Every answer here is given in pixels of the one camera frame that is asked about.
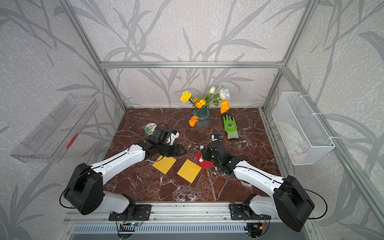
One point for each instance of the artificial flower bouquet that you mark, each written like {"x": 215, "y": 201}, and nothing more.
{"x": 220, "y": 98}

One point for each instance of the white wire wall basket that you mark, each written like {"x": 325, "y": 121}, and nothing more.
{"x": 294, "y": 109}

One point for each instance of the round sunflower label jar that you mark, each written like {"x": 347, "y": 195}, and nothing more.
{"x": 150, "y": 128}

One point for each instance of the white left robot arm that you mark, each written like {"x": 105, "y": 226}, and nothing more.
{"x": 85, "y": 190}

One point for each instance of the white cloth in basket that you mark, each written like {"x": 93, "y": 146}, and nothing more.
{"x": 295, "y": 144}

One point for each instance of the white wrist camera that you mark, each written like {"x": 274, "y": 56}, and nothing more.
{"x": 216, "y": 137}
{"x": 173, "y": 135}

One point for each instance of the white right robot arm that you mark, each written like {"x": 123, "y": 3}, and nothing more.
{"x": 287, "y": 199}

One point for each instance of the small yellow envelope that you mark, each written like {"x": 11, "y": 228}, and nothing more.
{"x": 164, "y": 164}

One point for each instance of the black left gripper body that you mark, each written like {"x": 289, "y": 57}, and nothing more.
{"x": 165, "y": 149}

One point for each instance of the green work glove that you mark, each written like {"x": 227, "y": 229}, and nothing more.
{"x": 230, "y": 127}

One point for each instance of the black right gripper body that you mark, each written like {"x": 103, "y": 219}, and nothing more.
{"x": 208, "y": 155}

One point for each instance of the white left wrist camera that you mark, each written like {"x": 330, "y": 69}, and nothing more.
{"x": 173, "y": 135}

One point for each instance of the white glue stick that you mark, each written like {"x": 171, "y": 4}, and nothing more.
{"x": 201, "y": 154}

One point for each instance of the large yellow envelope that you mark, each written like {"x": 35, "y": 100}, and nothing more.
{"x": 189, "y": 171}

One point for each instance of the clear acrylic wall shelf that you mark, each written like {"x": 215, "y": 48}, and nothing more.
{"x": 51, "y": 139}

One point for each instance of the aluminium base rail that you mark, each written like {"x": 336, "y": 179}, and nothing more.
{"x": 165, "y": 212}

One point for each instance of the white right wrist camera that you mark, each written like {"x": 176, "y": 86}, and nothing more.
{"x": 216, "y": 137}

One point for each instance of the blue textured glass vase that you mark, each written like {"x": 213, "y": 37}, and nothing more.
{"x": 203, "y": 118}

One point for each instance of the red envelope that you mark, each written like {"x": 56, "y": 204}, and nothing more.
{"x": 205, "y": 164}

